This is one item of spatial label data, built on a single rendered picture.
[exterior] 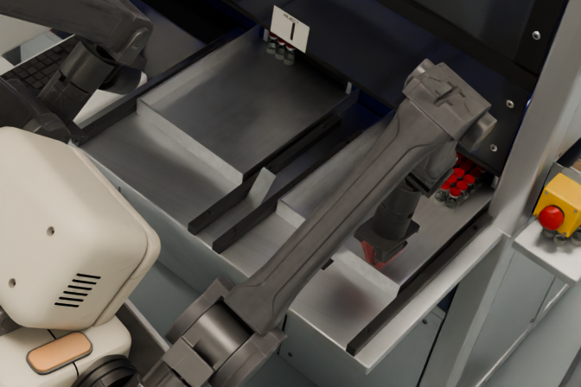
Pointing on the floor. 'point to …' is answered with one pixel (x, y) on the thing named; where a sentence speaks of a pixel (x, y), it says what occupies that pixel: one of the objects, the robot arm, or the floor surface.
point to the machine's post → (513, 195)
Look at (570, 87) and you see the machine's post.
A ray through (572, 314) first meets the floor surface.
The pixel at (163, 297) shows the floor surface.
